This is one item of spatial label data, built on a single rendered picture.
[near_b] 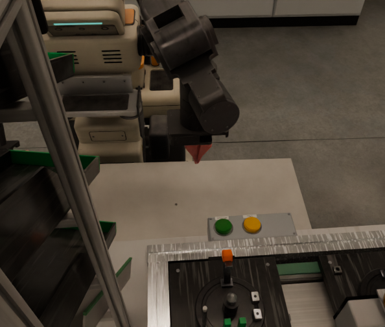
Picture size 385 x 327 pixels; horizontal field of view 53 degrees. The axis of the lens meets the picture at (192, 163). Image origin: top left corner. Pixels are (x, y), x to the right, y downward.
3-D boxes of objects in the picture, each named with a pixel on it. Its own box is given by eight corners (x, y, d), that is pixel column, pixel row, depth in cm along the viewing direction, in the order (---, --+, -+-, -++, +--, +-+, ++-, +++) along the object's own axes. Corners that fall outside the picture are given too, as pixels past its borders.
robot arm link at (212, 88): (202, 9, 54) (148, 38, 55) (234, 49, 47) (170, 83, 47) (225, 73, 63) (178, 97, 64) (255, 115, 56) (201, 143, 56)
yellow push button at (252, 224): (242, 221, 96) (242, 217, 95) (258, 220, 97) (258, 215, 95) (244, 235, 94) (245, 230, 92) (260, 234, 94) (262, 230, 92)
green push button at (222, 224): (214, 223, 96) (214, 218, 95) (230, 222, 96) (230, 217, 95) (216, 237, 93) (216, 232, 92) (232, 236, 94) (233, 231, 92)
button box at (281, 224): (207, 230, 101) (207, 216, 96) (286, 225, 102) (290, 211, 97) (209, 254, 96) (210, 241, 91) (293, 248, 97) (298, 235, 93)
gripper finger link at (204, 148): (210, 174, 71) (212, 135, 64) (171, 176, 71) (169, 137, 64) (207, 148, 76) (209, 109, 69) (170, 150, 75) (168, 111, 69)
